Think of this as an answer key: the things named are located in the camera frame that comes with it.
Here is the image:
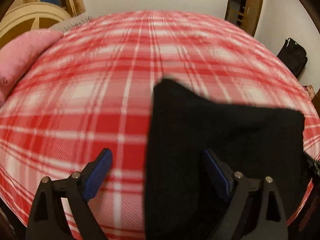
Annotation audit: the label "black pants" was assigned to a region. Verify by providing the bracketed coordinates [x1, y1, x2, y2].
[144, 79, 306, 239]

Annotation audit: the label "red plaid bed sheet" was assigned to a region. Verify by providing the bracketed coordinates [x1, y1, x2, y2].
[1, 11, 319, 239]

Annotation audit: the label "pink folded quilt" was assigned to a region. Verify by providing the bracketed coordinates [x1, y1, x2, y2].
[1, 29, 64, 104]

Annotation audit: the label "black bag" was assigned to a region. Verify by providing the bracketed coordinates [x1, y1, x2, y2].
[277, 38, 308, 78]

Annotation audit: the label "grey fringed blanket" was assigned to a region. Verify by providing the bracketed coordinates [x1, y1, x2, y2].
[49, 14, 93, 33]

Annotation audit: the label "cream wooden headboard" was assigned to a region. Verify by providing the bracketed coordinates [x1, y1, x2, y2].
[1, 2, 71, 47]

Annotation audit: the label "brown wooden door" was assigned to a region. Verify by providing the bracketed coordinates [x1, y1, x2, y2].
[225, 0, 263, 36]

